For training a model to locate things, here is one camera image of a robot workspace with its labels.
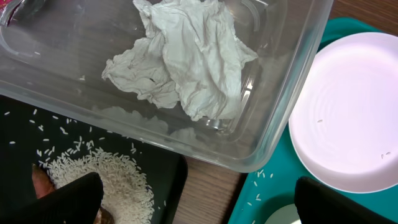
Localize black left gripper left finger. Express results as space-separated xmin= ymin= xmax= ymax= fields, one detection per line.
xmin=1 ymin=172 xmax=104 ymax=224

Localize red snack wrapper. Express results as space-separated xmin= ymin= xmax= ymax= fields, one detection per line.
xmin=0 ymin=0 xmax=12 ymax=12

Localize clear plastic waste bin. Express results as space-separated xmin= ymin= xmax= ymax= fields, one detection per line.
xmin=1 ymin=0 xmax=333 ymax=172

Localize white rice pile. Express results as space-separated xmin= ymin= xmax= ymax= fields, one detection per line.
xmin=32 ymin=148 xmax=155 ymax=223

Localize white bowl with food scraps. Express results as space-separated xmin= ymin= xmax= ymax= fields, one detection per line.
xmin=265 ymin=204 xmax=302 ymax=224

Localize orange carrot piece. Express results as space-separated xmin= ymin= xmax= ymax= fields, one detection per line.
xmin=32 ymin=164 xmax=55 ymax=199

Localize brown food scraps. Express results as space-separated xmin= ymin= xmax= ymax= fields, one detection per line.
xmin=93 ymin=207 xmax=114 ymax=224

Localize pink round plate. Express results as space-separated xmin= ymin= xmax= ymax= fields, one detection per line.
xmin=289 ymin=32 xmax=397 ymax=194

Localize white paper napkin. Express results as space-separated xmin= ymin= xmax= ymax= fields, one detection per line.
xmin=102 ymin=0 xmax=257 ymax=121

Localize black food waste tray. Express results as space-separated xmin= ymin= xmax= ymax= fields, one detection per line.
xmin=1 ymin=96 xmax=188 ymax=223

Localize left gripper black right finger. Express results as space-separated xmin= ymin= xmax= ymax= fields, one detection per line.
xmin=294 ymin=176 xmax=396 ymax=224

